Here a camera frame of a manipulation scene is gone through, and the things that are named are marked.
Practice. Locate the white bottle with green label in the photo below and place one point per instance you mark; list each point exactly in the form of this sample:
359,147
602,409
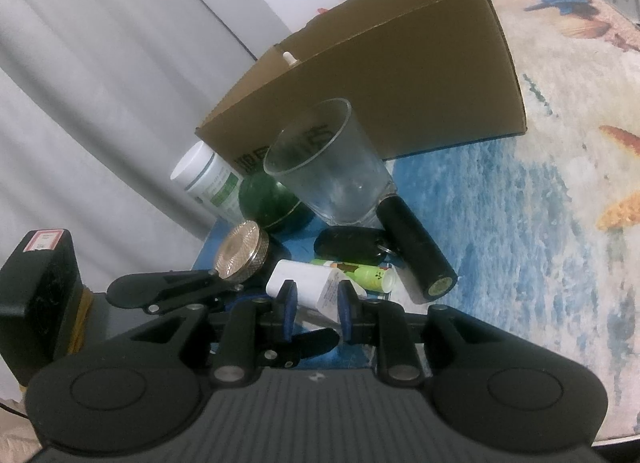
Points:
200,168

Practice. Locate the clear glass cup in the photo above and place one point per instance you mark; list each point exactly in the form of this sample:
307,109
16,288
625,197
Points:
330,178

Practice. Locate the black car key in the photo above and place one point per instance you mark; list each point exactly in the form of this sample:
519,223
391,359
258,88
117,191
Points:
345,243

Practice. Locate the white curtain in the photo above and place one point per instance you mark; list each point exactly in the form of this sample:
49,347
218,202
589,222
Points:
100,68

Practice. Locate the light green tube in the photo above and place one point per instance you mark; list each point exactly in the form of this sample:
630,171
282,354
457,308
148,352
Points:
370,275

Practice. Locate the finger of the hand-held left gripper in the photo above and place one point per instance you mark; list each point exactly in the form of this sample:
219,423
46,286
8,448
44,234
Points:
165,285
312,343

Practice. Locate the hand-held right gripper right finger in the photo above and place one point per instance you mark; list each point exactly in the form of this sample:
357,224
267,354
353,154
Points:
345,315

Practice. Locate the dark green round bottle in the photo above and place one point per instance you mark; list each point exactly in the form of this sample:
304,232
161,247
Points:
265,203

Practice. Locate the white tube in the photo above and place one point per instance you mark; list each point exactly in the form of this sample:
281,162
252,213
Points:
305,278

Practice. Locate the green dropper bottle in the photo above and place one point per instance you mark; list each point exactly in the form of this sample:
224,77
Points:
288,58

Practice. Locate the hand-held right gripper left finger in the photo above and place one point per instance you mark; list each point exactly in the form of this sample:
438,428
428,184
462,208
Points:
289,310

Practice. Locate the black cylinder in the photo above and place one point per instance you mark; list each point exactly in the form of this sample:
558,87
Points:
415,248

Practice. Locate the brown cardboard box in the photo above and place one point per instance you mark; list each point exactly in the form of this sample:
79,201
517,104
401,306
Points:
400,68

